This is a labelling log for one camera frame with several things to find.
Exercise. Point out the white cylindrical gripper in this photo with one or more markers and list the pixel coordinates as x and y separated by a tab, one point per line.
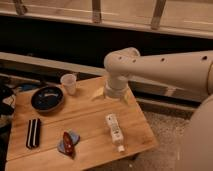
115	87

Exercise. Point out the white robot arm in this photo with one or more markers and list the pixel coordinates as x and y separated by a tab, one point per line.
192	71

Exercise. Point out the dark ceramic bowl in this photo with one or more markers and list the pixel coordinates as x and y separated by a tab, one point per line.
47	98

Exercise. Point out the red pocket knife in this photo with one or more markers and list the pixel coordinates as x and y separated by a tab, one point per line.
68	144

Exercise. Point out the wooden folding table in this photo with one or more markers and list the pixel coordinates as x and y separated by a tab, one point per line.
84	116

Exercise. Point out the black white striped case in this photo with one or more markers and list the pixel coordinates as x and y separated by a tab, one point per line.
33	133

